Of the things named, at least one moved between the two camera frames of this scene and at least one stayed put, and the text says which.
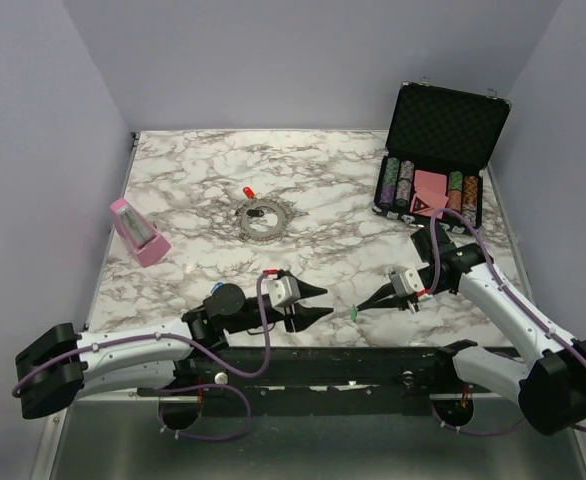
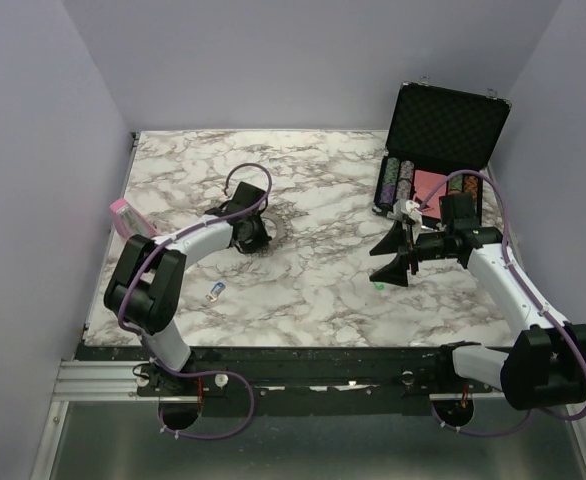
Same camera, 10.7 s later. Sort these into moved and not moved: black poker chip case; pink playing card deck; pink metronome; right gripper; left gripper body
Moved: right gripper; left gripper body
Not moved: black poker chip case; pink metronome; pink playing card deck
